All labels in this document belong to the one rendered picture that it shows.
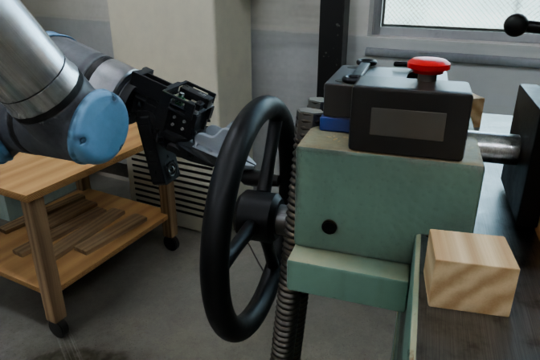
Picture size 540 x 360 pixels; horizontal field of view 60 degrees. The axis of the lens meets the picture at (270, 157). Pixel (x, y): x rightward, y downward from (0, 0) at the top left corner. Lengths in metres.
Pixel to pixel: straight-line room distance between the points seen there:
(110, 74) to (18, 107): 0.18
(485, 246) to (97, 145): 0.43
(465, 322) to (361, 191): 0.12
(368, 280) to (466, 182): 0.10
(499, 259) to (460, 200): 0.08
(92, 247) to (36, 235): 0.31
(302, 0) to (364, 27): 0.27
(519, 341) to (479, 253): 0.05
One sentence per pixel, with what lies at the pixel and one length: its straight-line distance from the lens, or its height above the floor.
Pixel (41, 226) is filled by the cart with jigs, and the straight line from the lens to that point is 1.50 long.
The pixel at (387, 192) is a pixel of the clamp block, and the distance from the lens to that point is 0.36.
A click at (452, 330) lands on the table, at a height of 0.90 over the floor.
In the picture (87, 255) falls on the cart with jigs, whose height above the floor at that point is 0.18.
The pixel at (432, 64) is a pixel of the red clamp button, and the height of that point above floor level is 1.02.
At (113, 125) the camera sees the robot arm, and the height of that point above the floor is 0.91.
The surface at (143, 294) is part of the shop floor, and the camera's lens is 1.82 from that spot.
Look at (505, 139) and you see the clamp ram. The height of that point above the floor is 0.96.
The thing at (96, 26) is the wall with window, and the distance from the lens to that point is 2.60.
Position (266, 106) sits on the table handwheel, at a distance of 0.50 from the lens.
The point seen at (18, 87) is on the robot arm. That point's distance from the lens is 0.54.
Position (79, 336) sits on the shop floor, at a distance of 1.71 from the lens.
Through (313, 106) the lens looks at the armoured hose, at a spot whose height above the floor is 0.97.
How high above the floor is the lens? 1.08
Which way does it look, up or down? 22 degrees down
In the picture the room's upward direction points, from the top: straight up
